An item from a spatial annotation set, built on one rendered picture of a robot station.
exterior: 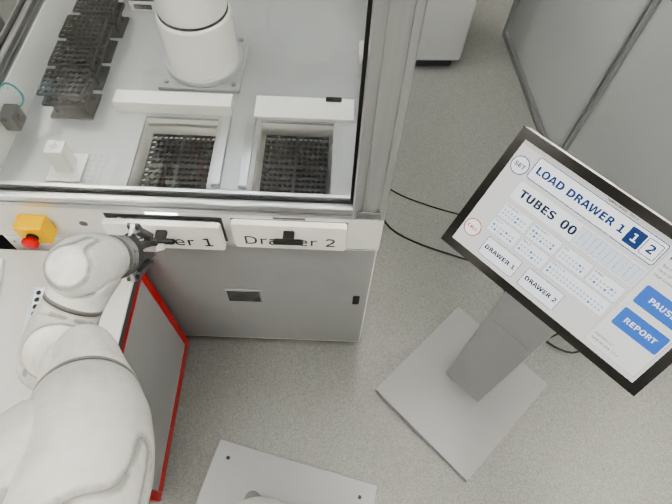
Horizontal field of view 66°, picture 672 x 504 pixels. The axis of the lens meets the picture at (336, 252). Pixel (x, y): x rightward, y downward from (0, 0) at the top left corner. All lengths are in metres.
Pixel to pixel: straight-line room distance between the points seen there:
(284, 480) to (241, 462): 0.10
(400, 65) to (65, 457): 0.74
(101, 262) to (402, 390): 1.39
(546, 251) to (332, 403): 1.15
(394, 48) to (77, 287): 0.64
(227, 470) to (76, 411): 0.82
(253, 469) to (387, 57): 0.89
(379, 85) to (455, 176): 1.72
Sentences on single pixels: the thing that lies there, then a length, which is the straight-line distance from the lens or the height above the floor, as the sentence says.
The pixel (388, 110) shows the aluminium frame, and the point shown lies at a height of 1.31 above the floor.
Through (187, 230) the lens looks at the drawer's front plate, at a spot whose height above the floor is 0.91.
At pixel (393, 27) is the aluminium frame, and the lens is 0.87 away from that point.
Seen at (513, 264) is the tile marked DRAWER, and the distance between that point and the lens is 1.21.
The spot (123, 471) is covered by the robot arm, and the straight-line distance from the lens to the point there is 0.43.
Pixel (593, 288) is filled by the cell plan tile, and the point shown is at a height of 1.06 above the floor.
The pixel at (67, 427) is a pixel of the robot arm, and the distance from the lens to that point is 0.45.
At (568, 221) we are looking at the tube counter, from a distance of 1.18.
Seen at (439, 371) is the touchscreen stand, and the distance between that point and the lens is 2.10.
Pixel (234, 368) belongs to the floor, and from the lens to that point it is 2.12.
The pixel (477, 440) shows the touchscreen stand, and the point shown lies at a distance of 2.08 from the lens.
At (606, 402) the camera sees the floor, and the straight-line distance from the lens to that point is 2.34.
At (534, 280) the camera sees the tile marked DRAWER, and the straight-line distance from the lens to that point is 1.21.
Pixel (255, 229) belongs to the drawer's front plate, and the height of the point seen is 0.91.
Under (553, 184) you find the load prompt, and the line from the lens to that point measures 1.18.
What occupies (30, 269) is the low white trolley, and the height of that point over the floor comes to 0.76.
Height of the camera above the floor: 2.01
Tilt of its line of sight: 60 degrees down
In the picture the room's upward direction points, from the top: 3 degrees clockwise
